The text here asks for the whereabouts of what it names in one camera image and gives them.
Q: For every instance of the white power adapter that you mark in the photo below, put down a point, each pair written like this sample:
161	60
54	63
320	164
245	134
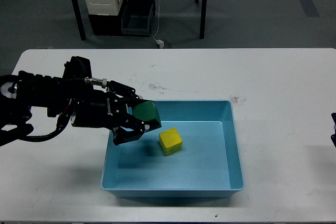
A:
160	44

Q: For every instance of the yellow block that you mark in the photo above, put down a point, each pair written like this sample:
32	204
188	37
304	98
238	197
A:
170	141

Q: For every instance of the black table leg left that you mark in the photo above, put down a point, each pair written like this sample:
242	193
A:
78	18

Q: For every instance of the green block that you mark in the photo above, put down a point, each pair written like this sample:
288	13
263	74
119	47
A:
147	112

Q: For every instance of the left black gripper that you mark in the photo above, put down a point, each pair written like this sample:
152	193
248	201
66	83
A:
100	109

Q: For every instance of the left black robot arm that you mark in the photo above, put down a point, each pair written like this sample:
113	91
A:
76	98

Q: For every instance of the dark grey storage bin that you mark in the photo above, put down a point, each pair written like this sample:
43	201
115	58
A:
137	17

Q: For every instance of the black crate under cream crate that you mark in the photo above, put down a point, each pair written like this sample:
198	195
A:
107	25

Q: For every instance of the blue plastic tray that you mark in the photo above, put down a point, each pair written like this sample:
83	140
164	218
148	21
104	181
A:
208	165

